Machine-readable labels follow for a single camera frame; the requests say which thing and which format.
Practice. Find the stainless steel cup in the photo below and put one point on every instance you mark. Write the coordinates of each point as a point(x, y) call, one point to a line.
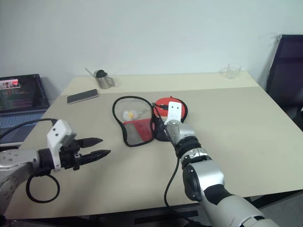
point(104, 82)

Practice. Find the white yellow plush charm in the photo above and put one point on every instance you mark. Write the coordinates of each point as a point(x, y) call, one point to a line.
point(129, 115)

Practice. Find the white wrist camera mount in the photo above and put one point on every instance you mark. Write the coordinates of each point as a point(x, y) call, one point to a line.
point(174, 111)
point(58, 128)

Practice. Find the black office chair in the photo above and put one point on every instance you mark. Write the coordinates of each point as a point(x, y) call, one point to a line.
point(288, 71)

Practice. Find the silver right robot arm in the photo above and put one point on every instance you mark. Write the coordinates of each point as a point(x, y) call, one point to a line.
point(206, 175)

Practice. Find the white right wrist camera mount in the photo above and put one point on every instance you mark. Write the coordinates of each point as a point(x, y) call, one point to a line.
point(174, 111)

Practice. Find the red black paddle case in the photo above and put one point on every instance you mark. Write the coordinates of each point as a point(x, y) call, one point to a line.
point(142, 132)

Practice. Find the black smartphone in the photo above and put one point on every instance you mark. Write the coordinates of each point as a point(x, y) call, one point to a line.
point(82, 96)

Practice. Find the dark open laptop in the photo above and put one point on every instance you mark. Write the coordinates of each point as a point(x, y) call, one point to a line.
point(21, 94)

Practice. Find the black object in cup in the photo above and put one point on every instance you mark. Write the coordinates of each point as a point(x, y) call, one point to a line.
point(101, 73)

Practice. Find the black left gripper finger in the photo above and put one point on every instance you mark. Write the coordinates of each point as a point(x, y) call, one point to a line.
point(91, 142)
point(97, 154)

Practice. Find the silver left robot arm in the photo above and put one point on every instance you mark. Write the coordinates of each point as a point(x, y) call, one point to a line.
point(19, 158)

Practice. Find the clear glass cup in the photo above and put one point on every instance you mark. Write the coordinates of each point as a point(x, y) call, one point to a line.
point(232, 72)

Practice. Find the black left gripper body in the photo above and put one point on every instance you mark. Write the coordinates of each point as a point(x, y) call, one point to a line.
point(69, 156)

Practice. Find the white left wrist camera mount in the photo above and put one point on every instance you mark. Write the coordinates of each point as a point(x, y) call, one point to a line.
point(58, 128)

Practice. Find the thin pale stick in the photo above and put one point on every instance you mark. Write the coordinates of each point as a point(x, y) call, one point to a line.
point(90, 72)

